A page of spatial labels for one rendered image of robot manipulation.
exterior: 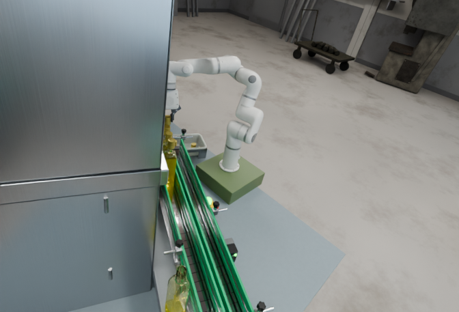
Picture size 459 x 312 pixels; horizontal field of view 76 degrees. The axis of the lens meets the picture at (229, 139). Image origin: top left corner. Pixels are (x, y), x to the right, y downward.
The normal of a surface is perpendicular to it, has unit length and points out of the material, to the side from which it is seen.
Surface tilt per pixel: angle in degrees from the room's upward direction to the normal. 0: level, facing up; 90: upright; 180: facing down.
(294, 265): 0
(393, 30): 90
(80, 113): 90
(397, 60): 90
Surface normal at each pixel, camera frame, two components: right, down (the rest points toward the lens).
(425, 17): -0.52, 0.39
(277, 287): 0.18, -0.82
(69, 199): 0.36, 0.57
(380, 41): -0.68, 0.29
